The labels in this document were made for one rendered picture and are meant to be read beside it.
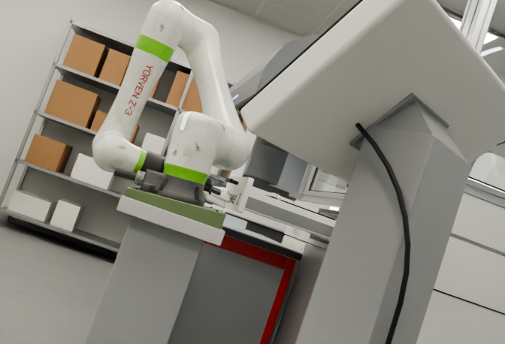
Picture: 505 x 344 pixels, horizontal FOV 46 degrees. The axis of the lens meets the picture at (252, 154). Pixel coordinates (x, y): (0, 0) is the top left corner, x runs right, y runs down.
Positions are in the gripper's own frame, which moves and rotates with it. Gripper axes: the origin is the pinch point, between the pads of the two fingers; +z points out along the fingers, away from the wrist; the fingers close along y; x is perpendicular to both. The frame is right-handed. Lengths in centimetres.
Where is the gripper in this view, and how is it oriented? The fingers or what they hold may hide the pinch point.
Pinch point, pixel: (217, 197)
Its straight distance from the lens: 185.4
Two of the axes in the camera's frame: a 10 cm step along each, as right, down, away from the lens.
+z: 8.6, 4.0, 3.3
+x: -0.2, -6.2, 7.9
